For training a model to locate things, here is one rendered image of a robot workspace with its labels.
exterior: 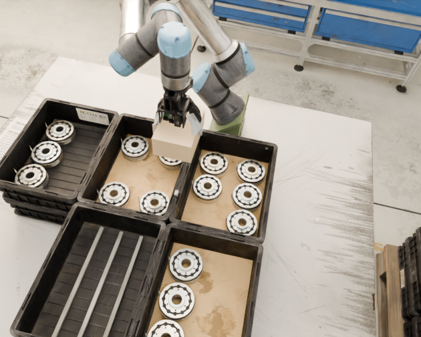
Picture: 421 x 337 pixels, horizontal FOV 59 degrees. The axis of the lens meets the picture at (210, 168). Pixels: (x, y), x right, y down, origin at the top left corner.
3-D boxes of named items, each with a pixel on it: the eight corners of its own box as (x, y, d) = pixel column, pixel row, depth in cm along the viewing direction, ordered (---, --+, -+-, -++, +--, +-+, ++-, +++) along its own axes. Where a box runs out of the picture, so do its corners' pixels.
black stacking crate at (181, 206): (197, 148, 147) (198, 129, 137) (271, 164, 144) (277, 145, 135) (169, 238, 123) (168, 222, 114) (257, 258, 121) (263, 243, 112)
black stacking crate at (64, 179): (54, 118, 151) (45, 97, 142) (123, 133, 149) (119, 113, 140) (1, 199, 128) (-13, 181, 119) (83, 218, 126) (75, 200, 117)
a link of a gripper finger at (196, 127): (196, 146, 110) (179, 125, 104) (201, 132, 114) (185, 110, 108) (205, 144, 108) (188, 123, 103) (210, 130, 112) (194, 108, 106)
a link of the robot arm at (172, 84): (165, 57, 95) (196, 63, 95) (166, 71, 99) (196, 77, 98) (156, 75, 91) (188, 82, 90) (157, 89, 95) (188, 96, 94)
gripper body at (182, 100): (158, 124, 104) (155, 92, 94) (168, 103, 109) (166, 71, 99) (184, 130, 103) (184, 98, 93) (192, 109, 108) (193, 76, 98)
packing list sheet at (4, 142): (12, 116, 165) (11, 115, 165) (60, 127, 163) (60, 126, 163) (-34, 174, 146) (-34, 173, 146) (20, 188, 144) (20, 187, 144)
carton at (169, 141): (168, 118, 123) (168, 101, 117) (204, 126, 122) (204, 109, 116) (153, 154, 114) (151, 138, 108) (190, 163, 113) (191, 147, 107)
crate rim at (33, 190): (47, 101, 144) (45, 96, 142) (121, 116, 141) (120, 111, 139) (-12, 184, 120) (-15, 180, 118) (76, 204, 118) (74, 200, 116)
